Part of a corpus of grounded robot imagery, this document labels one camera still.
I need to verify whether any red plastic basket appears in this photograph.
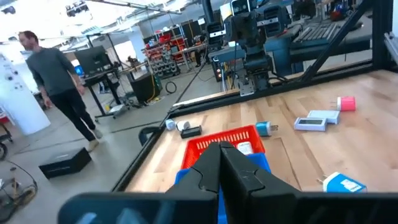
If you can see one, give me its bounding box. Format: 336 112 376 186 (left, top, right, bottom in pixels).
181 124 266 170

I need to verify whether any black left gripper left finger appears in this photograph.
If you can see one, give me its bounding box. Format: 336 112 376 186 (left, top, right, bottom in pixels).
164 141 222 203

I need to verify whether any shelf with red bins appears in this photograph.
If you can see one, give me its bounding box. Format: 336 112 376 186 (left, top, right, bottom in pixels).
142 33 188 79

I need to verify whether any black flat monitor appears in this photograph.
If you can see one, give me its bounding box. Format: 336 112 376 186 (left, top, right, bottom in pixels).
73 45 113 75

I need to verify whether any white round pillar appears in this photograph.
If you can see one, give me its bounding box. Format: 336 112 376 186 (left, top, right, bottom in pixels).
0 52 51 136

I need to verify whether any blue charger white label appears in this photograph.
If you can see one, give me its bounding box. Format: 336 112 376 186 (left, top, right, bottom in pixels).
317 172 368 194

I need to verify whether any white round charger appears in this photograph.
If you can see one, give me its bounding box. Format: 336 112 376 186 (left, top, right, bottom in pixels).
176 120 191 132

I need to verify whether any person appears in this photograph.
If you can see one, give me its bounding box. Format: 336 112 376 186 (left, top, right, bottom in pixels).
17 30 104 152

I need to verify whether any black box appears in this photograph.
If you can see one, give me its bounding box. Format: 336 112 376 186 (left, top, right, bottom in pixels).
39 147 93 180

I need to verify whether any blue plastic basket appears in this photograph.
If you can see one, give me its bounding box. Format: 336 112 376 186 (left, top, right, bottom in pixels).
174 152 272 224

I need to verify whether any teal white wall charger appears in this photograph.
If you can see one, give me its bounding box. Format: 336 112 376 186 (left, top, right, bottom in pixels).
255 121 279 137

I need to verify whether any dark curved strap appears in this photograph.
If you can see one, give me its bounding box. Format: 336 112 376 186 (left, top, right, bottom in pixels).
138 126 164 146

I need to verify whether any tan cable coil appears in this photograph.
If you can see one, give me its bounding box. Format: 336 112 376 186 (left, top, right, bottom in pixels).
0 160 39 223

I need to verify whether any black desk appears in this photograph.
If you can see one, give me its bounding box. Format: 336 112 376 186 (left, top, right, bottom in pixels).
83 68 129 123

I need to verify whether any black charger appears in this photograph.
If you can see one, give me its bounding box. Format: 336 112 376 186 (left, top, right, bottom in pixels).
180 125 203 139

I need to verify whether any grey blue desk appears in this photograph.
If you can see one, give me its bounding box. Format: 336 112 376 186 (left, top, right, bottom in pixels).
264 15 374 68

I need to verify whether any dark keyboard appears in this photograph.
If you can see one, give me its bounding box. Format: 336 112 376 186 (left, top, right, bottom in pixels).
294 23 341 44

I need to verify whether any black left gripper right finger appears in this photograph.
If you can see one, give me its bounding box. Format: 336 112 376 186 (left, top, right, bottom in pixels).
219 141 302 224

